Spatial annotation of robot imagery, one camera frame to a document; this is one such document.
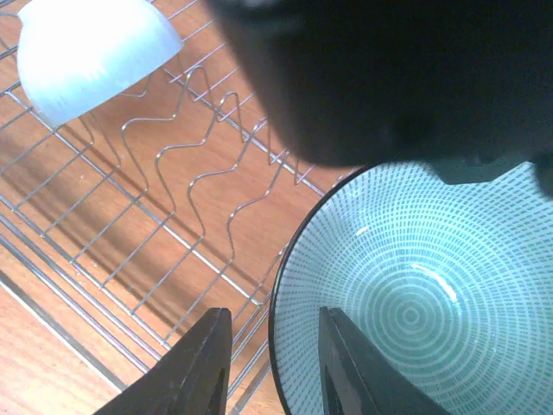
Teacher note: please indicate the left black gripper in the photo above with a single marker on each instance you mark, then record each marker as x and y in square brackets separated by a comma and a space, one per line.
[463, 85]

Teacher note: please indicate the teal patterned bowl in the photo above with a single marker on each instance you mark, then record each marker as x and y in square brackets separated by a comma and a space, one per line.
[452, 284]

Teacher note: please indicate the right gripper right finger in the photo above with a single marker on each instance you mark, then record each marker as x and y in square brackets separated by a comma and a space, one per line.
[357, 379]

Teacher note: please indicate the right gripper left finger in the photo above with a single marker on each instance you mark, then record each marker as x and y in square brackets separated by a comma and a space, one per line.
[191, 378]

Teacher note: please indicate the metal wire dish rack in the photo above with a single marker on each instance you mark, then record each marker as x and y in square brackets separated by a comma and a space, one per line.
[120, 229]

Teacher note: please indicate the white ceramic bowl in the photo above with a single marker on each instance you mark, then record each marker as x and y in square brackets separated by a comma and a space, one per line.
[75, 55]

